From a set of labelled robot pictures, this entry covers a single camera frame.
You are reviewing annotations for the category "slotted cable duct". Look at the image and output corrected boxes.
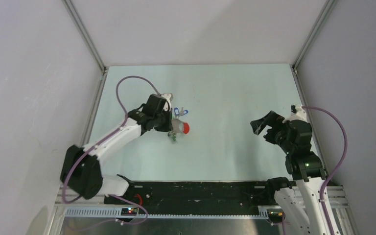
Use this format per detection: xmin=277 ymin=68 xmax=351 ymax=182
xmin=65 ymin=207 xmax=268 ymax=219

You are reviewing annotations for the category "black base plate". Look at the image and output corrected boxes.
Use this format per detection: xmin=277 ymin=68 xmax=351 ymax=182
xmin=105 ymin=180 xmax=292 ymax=217

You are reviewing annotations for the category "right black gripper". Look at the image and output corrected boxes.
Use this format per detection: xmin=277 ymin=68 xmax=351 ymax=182
xmin=249 ymin=110 xmax=293 ymax=153

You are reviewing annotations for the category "controller board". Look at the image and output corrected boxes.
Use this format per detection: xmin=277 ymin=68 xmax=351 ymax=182
xmin=267 ymin=211 xmax=285 ymax=225
xmin=120 ymin=207 xmax=139 ymax=216

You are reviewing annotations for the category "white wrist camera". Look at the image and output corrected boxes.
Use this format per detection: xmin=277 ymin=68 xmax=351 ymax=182
xmin=288 ymin=105 xmax=308 ymax=122
xmin=161 ymin=93 xmax=173 ymax=104

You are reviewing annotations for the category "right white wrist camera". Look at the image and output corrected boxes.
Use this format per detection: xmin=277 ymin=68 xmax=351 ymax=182
xmin=288 ymin=105 xmax=308 ymax=122

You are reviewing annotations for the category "aluminium frame post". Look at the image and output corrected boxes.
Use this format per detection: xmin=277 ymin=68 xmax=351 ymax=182
xmin=291 ymin=0 xmax=338 ymax=75
xmin=61 ymin=0 xmax=107 ymax=74

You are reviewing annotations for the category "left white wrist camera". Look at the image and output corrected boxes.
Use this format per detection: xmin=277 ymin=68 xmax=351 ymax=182
xmin=161 ymin=93 xmax=173 ymax=104

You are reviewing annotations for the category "right aluminium frame post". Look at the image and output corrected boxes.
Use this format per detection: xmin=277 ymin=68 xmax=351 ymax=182
xmin=291 ymin=0 xmax=338 ymax=75

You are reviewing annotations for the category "left aluminium frame post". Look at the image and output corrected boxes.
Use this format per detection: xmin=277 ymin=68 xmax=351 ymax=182
xmin=61 ymin=0 xmax=107 ymax=74

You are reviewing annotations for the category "right controller board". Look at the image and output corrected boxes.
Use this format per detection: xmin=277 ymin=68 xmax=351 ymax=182
xmin=267 ymin=211 xmax=285 ymax=225

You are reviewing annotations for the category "metal key holder red handle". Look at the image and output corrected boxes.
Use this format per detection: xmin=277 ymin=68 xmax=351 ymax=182
xmin=171 ymin=118 xmax=190 ymax=134

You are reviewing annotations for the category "left controller board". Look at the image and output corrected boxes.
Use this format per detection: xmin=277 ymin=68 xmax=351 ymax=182
xmin=120 ymin=207 xmax=139 ymax=216

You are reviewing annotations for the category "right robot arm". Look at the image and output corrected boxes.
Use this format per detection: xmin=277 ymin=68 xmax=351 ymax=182
xmin=250 ymin=106 xmax=340 ymax=235

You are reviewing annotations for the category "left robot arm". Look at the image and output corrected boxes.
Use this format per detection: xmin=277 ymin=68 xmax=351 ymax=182
xmin=60 ymin=93 xmax=173 ymax=204

